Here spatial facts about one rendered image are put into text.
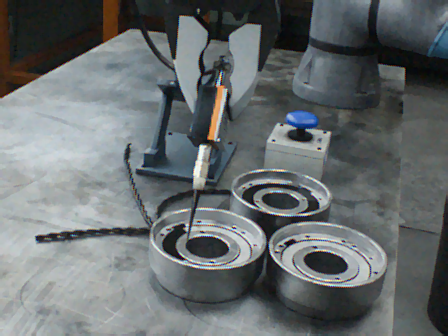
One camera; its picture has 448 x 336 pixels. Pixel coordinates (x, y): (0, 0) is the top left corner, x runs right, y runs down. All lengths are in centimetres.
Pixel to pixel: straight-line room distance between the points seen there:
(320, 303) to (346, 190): 27
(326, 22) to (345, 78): 9
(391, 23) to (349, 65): 10
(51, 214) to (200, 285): 21
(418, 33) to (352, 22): 11
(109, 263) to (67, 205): 12
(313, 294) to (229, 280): 7
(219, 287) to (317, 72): 59
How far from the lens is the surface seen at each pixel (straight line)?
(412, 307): 207
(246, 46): 55
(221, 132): 57
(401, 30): 103
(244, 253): 60
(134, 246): 65
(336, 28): 107
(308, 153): 79
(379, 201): 79
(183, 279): 56
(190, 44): 56
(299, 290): 56
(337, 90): 108
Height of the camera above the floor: 115
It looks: 24 degrees down
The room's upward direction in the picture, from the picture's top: 3 degrees clockwise
